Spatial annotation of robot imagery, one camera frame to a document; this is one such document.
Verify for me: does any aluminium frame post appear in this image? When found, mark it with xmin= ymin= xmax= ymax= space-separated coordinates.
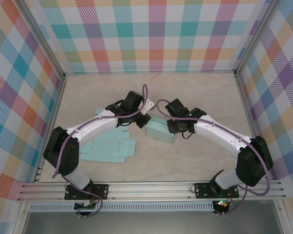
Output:
xmin=19 ymin=0 xmax=67 ymax=80
xmin=234 ymin=0 xmax=277 ymax=77

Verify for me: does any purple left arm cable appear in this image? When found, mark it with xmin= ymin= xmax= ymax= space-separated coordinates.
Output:
xmin=51 ymin=84 xmax=148 ymax=219

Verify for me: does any light blue paper box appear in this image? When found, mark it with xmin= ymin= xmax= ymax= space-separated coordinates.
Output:
xmin=79 ymin=108 xmax=137 ymax=164
xmin=145 ymin=116 xmax=176 ymax=144

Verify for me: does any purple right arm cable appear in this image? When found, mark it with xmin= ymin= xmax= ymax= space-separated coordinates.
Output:
xmin=156 ymin=98 xmax=272 ymax=216

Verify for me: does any small controller board with LEDs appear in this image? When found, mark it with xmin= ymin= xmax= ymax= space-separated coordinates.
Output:
xmin=213 ymin=199 xmax=231 ymax=211

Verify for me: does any aluminium side rail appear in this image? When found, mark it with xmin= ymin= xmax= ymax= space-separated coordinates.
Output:
xmin=33 ymin=74 xmax=67 ymax=183
xmin=234 ymin=72 xmax=272 ymax=181

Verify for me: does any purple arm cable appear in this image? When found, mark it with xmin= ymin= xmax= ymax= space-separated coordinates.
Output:
xmin=156 ymin=98 xmax=272 ymax=216
xmin=51 ymin=84 xmax=148 ymax=219

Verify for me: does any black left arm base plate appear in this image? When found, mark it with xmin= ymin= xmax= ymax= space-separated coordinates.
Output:
xmin=64 ymin=183 xmax=110 ymax=201

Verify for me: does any grey metal base panel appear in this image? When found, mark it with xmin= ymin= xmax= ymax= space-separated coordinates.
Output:
xmin=21 ymin=211 xmax=284 ymax=234

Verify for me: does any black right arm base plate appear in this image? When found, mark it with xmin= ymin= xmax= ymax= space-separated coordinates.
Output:
xmin=193 ymin=182 xmax=240 ymax=199

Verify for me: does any white slotted cable duct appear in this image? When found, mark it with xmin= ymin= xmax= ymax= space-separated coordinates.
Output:
xmin=29 ymin=203 xmax=215 ymax=213

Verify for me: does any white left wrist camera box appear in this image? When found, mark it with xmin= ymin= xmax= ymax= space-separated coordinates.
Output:
xmin=141 ymin=98 xmax=155 ymax=116

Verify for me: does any aluminium mounting rail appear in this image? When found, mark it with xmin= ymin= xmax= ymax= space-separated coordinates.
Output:
xmin=17 ymin=180 xmax=287 ymax=202

